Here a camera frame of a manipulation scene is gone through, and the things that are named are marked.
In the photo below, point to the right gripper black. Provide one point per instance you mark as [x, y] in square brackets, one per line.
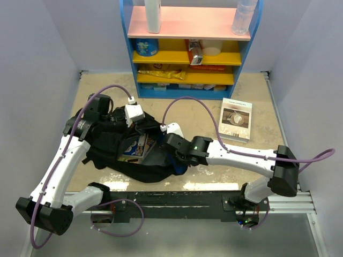
[180, 136]

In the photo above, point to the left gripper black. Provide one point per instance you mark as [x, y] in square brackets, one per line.
[122, 114]

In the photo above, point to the blue zip pencil case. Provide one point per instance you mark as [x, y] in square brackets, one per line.
[179, 168]

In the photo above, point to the blue comic book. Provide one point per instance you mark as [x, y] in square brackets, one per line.
[138, 150]

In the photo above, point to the black backpack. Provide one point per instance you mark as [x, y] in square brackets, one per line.
[112, 141]

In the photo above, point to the white coffee cover book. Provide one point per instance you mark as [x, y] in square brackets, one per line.
[235, 120]

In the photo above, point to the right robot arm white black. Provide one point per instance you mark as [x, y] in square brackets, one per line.
[277, 177]

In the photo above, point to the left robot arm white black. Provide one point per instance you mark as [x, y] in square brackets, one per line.
[47, 207]

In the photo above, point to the yellow chips bag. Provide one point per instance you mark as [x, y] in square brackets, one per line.
[167, 71]

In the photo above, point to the silver orange snack bag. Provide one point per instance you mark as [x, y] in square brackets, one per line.
[195, 52]

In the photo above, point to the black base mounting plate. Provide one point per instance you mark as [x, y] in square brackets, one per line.
[200, 205]

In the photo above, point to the blue round tin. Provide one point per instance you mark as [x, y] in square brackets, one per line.
[147, 47]

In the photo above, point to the orange flat box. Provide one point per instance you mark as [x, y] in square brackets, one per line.
[208, 67]

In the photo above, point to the blue shelf unit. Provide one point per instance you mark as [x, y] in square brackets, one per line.
[178, 25]

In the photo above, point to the white plastic tub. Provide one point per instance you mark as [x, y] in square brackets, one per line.
[211, 47]

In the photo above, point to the white carton on shelf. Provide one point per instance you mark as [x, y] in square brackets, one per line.
[153, 15]

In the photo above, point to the clear plastic bottle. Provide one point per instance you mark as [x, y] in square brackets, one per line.
[243, 16]

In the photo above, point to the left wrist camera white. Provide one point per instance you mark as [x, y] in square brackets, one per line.
[133, 111]

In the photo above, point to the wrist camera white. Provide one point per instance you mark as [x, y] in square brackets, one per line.
[133, 111]
[171, 128]

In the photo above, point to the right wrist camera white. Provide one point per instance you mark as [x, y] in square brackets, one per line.
[171, 128]

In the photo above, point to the aluminium rail frame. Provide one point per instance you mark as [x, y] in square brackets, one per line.
[131, 141]

